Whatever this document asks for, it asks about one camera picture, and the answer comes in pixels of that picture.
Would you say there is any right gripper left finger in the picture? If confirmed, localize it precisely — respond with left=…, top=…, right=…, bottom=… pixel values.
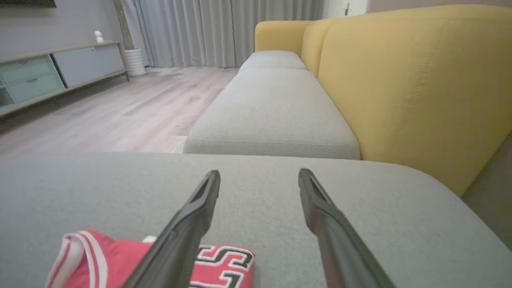
left=122, top=170, right=221, bottom=288

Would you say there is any white door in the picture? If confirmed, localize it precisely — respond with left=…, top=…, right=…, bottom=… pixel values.
left=324, top=0, right=370, bottom=18

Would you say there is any large grey sofa chaise cushion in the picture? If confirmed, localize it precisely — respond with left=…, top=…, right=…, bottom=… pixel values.
left=0, top=152, right=512, bottom=288

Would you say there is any brown plant trunk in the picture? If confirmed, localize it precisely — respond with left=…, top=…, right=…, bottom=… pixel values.
left=112, top=0, right=134, bottom=50

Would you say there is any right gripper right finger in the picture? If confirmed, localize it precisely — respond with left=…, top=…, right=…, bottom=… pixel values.
left=298, top=168, right=396, bottom=288

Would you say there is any wooden media cabinet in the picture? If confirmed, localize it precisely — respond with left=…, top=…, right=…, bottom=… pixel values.
left=0, top=41, right=130, bottom=117

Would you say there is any yellow sofa end backrest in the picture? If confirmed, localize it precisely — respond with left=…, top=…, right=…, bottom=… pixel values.
left=255, top=20, right=313, bottom=56

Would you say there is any narrow yellow sofa backrest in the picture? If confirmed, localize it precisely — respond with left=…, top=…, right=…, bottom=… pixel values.
left=301, top=18, right=340, bottom=77

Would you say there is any red white basketball garment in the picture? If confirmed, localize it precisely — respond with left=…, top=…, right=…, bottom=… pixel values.
left=45, top=229, right=256, bottom=288

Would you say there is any grey sofa seat cushion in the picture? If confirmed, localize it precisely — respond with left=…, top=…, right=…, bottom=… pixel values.
left=183, top=68, right=361, bottom=160
left=239, top=50, right=308, bottom=72

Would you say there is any wide yellow sofa backrest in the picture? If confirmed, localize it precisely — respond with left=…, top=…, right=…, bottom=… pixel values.
left=318, top=4, right=512, bottom=197

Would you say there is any white ribbed plant pot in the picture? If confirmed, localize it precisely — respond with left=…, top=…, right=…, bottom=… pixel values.
left=124, top=49, right=146, bottom=76

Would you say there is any grey curtain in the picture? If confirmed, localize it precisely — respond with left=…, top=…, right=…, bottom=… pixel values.
left=120, top=0, right=325, bottom=68

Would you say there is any dark wall television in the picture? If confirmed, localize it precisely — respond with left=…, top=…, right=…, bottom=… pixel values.
left=0, top=0, right=56, bottom=8

